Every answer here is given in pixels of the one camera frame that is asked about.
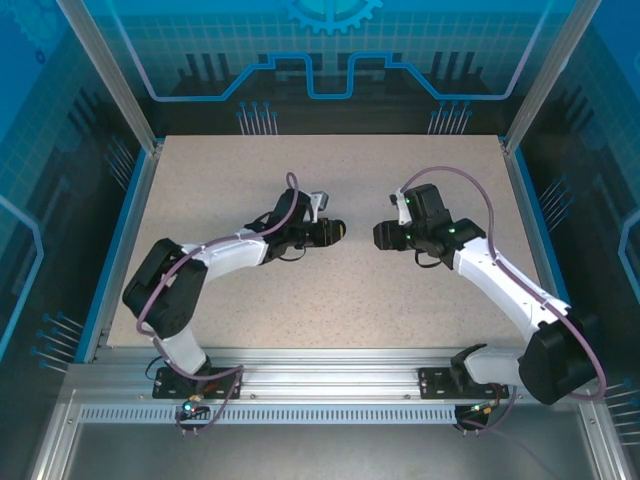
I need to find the small lit circuit board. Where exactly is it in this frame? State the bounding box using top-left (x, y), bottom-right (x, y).
top-left (467, 399), bottom-right (501, 419)
top-left (180, 394), bottom-right (210, 420)

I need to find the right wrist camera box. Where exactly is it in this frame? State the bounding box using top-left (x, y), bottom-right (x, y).
top-left (388, 188), bottom-right (412, 226)

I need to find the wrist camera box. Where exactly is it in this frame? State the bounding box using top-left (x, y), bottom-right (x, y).
top-left (388, 188), bottom-right (412, 226)
top-left (307, 190), bottom-right (332, 224)

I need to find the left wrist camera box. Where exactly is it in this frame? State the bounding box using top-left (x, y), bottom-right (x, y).
top-left (307, 190), bottom-right (332, 224)

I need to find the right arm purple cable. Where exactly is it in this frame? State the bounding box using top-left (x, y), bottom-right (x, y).
top-left (399, 165), bottom-right (609, 437)

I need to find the aluminium table side rail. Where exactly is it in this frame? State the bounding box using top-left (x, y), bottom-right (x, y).
top-left (499, 142), bottom-right (574, 361)
top-left (97, 142), bottom-right (164, 351)

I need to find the aluminium mounting rail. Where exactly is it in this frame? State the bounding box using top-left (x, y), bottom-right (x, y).
top-left (67, 347), bottom-right (596, 402)

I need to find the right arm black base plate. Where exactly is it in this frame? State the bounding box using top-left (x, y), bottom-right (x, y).
top-left (417, 366), bottom-right (510, 400)

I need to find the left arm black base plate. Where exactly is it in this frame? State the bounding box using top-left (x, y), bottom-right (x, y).
top-left (152, 367), bottom-right (245, 400)

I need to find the slotted grey cable duct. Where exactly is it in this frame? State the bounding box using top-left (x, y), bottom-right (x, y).
top-left (78, 404), bottom-right (459, 426)

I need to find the aluminium frame post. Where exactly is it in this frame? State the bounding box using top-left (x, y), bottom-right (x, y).
top-left (502, 0), bottom-right (596, 154)
top-left (54, 0), bottom-right (164, 154)

